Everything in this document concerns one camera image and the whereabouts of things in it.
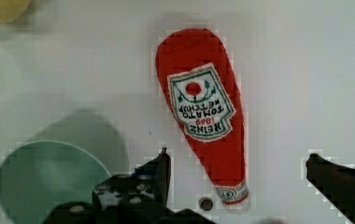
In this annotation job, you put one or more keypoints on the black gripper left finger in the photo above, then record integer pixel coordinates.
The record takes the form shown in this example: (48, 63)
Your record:
(146, 187)

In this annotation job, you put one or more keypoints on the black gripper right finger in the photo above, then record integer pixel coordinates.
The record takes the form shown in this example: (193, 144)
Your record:
(335, 182)

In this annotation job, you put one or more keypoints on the red plush ketchup bottle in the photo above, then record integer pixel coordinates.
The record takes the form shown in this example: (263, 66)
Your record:
(199, 86)

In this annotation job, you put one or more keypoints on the green mug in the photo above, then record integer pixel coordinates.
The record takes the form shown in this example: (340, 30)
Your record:
(60, 164)

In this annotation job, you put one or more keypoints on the peeled banana toy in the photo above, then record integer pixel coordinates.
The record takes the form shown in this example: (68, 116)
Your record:
(12, 9)

